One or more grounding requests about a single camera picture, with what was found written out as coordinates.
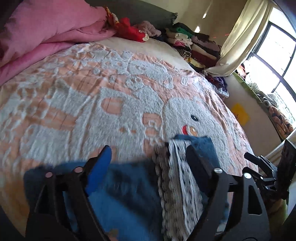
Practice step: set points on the orange patterned cloth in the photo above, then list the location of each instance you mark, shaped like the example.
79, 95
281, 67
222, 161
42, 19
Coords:
281, 121

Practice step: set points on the green sill cover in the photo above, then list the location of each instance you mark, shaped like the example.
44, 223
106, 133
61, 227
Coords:
252, 92

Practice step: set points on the pile of folded clothes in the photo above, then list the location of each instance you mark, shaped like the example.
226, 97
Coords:
196, 46

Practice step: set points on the red garment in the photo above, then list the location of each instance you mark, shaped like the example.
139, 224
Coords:
131, 29

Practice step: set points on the cream curtain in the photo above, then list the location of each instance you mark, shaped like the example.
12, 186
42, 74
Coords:
242, 39

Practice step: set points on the yellow paper sheet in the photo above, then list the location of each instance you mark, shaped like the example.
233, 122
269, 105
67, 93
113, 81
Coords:
240, 114

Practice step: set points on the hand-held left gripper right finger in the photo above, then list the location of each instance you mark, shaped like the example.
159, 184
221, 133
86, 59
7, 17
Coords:
198, 164

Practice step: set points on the purple clothes heap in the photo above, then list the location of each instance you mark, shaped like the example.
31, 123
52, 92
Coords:
218, 84

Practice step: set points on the red gold patterned cloth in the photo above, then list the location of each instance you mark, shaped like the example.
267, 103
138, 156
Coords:
111, 15

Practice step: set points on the window with dark frame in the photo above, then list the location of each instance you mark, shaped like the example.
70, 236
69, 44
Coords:
275, 53

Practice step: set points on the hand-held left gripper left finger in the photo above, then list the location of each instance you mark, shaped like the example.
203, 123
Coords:
99, 170

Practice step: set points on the pink duvet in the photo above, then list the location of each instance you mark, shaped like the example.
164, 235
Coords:
46, 25

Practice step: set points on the mauve fluffy garment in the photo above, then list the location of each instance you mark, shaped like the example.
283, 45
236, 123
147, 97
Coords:
148, 27

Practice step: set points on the grey white crumpled cloth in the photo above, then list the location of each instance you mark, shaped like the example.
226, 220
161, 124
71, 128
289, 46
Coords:
269, 99

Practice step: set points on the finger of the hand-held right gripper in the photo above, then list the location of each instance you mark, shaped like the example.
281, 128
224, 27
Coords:
261, 163
289, 160

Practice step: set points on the peach white patterned blanket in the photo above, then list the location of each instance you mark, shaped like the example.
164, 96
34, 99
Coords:
92, 97

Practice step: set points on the grey padded headboard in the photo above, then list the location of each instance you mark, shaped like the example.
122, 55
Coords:
143, 11

